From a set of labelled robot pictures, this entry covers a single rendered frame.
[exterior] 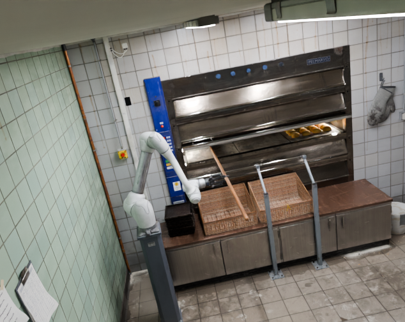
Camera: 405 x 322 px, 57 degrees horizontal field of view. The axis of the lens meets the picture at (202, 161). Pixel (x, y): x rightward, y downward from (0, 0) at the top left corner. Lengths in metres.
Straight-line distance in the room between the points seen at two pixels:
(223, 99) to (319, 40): 1.12
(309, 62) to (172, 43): 1.40
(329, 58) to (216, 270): 2.47
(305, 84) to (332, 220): 1.43
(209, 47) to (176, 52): 0.32
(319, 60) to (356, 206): 1.53
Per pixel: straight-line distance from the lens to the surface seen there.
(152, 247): 3.28
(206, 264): 3.94
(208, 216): 4.11
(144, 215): 3.14
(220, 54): 3.79
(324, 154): 4.34
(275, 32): 3.91
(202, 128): 3.89
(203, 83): 3.81
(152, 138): 3.11
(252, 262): 4.02
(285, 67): 3.98
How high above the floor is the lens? 2.58
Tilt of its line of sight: 20 degrees down
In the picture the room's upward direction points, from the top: 11 degrees counter-clockwise
